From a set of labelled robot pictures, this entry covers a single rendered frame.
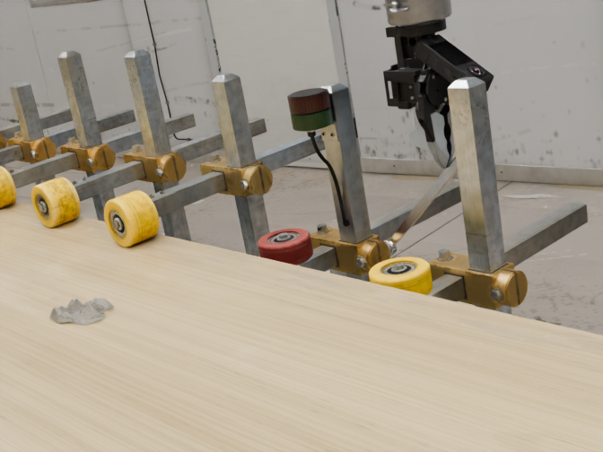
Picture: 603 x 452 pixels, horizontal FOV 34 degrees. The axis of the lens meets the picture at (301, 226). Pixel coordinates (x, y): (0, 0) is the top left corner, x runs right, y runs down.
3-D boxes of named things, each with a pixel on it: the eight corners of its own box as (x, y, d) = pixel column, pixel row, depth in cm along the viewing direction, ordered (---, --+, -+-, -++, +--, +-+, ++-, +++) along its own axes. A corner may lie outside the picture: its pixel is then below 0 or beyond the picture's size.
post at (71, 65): (124, 266, 214) (71, 49, 198) (133, 269, 211) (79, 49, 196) (110, 273, 211) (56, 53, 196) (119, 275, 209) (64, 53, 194)
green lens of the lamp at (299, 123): (313, 118, 146) (311, 104, 145) (342, 120, 141) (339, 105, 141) (284, 129, 142) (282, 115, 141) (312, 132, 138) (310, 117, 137)
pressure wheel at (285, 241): (297, 290, 155) (284, 221, 151) (332, 299, 149) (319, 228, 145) (259, 309, 150) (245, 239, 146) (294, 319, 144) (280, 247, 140)
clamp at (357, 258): (332, 254, 160) (327, 225, 159) (393, 266, 150) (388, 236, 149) (308, 266, 157) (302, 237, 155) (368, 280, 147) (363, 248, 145)
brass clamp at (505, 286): (454, 281, 143) (450, 248, 141) (532, 297, 133) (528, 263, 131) (427, 297, 139) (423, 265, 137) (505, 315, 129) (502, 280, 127)
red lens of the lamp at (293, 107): (310, 102, 145) (308, 87, 144) (339, 103, 140) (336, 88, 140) (281, 113, 141) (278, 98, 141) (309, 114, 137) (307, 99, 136)
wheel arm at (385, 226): (455, 200, 175) (451, 178, 173) (469, 203, 172) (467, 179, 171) (275, 291, 148) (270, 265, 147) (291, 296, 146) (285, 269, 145)
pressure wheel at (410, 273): (378, 336, 134) (365, 258, 130) (435, 326, 133) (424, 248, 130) (383, 362, 126) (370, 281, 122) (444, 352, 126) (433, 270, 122)
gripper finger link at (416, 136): (421, 165, 146) (413, 105, 143) (451, 168, 142) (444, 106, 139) (406, 170, 144) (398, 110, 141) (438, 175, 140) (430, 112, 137)
